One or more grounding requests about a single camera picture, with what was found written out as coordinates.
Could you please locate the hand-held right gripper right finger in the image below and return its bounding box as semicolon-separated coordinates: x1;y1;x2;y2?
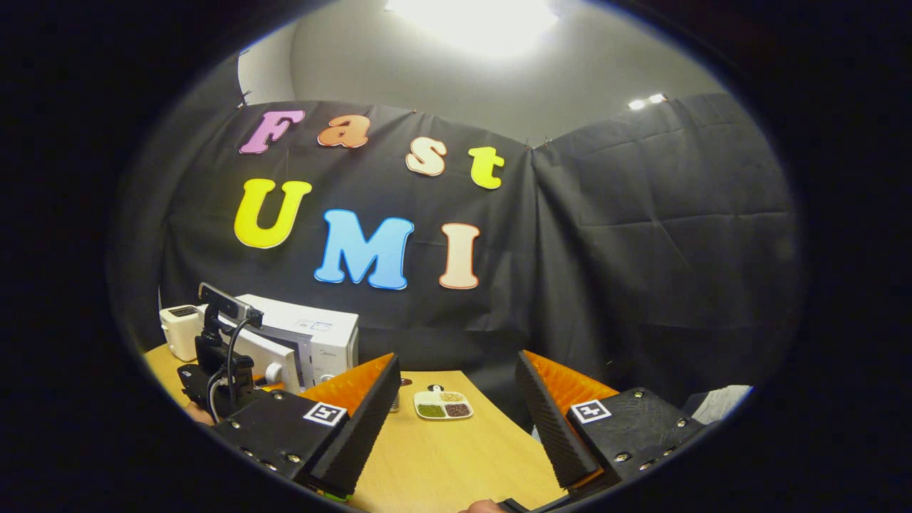
514;349;713;492

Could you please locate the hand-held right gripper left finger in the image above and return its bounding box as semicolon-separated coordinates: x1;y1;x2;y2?
210;353;402;499

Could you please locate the white microwave oven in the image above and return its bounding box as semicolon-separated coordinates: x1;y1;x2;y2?
198;294;359;394

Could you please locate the white toaster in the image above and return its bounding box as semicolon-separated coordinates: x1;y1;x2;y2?
159;305;207;362

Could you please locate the white divided grain dish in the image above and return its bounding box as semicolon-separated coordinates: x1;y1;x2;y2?
414;385;474;421

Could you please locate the white cloth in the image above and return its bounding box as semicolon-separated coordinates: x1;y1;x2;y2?
684;385;753;425

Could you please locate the black backdrop cloth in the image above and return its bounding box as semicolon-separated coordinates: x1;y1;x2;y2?
110;53;802;421

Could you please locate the large ceiling light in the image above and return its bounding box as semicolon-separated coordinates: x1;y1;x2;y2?
385;0;560;58

